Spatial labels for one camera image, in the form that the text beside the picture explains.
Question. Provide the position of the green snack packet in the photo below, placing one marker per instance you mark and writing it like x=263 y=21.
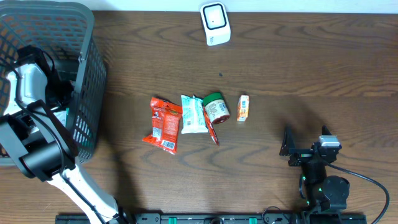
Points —
x=63 y=116

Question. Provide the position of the small orange carton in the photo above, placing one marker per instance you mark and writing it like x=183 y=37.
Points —
x=243 y=108

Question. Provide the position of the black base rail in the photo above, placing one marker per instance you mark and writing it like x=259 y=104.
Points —
x=269 y=218

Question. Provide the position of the green lid jar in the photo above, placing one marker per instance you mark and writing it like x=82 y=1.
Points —
x=216 y=108

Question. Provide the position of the red snack packet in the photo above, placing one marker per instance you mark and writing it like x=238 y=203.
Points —
x=165 y=125

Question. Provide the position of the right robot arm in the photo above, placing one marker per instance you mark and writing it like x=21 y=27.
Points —
x=325 y=195

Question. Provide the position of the white barcode scanner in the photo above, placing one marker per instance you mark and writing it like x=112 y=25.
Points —
x=215 y=23

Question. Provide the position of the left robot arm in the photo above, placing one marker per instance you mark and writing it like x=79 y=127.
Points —
x=40 y=145

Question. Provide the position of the pale green wipes packet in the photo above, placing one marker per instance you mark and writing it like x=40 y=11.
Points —
x=193 y=115

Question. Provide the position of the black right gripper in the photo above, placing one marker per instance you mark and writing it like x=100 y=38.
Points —
x=288 y=149

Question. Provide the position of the grey plastic shopping basket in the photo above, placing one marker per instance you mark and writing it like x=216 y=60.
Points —
x=65 y=31

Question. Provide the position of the red Nescafe stick sachet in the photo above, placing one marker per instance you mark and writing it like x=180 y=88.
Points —
x=210 y=128

